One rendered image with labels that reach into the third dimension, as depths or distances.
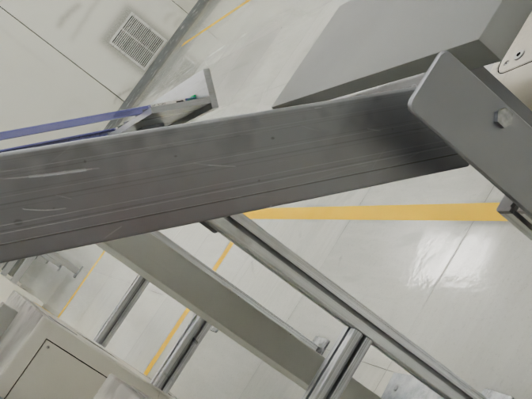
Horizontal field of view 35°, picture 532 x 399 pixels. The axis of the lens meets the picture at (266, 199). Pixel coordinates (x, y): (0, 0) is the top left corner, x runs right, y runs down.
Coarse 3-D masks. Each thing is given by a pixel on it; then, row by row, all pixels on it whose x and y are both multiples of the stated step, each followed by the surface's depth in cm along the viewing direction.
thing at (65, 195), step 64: (192, 128) 52; (256, 128) 53; (320, 128) 55; (384, 128) 57; (0, 192) 47; (64, 192) 49; (128, 192) 50; (192, 192) 52; (256, 192) 53; (320, 192) 55; (0, 256) 47
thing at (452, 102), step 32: (448, 64) 54; (416, 96) 53; (448, 96) 54; (480, 96) 55; (448, 128) 54; (480, 128) 54; (512, 128) 55; (480, 160) 54; (512, 160) 55; (512, 192) 55; (352, 352) 135; (320, 384) 133
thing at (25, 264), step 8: (32, 256) 528; (48, 256) 605; (56, 256) 535; (8, 264) 593; (24, 264) 526; (56, 264) 606; (64, 264) 536; (72, 264) 537; (8, 272) 593; (16, 272) 525; (24, 272) 526; (0, 280) 524; (8, 280) 526; (16, 280) 524; (0, 288) 524; (8, 288) 526; (16, 288) 528; (0, 296) 524; (8, 296) 526; (32, 296) 532; (40, 304) 533
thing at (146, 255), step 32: (128, 256) 139; (160, 256) 141; (160, 288) 146; (192, 288) 143; (224, 288) 145; (224, 320) 145; (256, 320) 147; (256, 352) 150; (288, 352) 149; (352, 384) 154; (416, 384) 167
